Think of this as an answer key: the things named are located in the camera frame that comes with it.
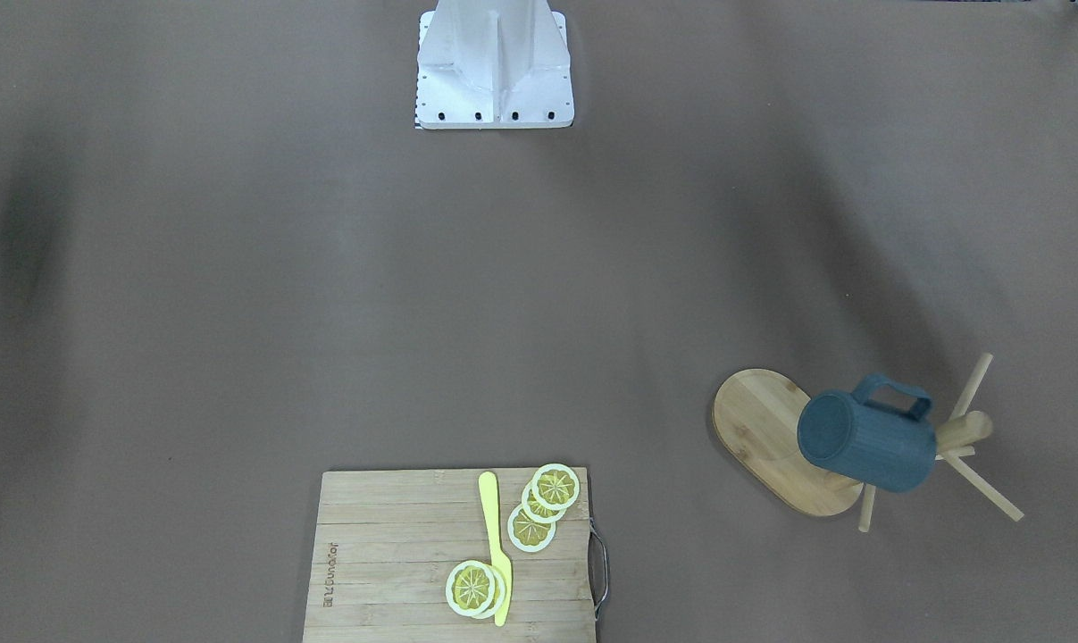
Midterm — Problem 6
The blue mug with green inside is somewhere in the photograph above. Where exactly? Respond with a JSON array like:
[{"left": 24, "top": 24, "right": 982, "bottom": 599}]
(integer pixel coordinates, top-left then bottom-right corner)
[{"left": 797, "top": 372, "right": 936, "bottom": 493}]

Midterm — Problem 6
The wooden cup storage rack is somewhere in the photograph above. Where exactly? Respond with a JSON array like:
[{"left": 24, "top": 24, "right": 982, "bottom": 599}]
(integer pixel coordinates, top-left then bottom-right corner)
[{"left": 711, "top": 353, "right": 1024, "bottom": 532}]

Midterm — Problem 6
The yellow plastic knife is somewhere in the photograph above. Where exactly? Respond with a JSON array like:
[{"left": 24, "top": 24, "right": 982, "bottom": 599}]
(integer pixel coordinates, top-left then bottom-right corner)
[{"left": 478, "top": 471, "right": 514, "bottom": 627}]

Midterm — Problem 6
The middle lemon slice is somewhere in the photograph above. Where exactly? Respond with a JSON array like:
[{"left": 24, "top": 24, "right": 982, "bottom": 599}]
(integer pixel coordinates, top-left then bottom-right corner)
[{"left": 521, "top": 483, "right": 566, "bottom": 524}]

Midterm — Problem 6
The wooden cutting board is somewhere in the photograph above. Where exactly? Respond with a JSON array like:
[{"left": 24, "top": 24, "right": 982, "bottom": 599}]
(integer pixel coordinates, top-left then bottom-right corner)
[{"left": 303, "top": 465, "right": 611, "bottom": 642}]

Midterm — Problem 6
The lemon slice near knife tip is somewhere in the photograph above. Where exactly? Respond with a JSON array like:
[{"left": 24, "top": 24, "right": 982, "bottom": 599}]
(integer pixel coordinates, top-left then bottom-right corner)
[{"left": 444, "top": 559, "right": 507, "bottom": 620}]

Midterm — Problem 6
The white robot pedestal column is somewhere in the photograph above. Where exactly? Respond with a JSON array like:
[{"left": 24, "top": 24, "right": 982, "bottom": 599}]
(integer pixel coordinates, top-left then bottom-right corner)
[{"left": 414, "top": 1, "right": 575, "bottom": 129}]

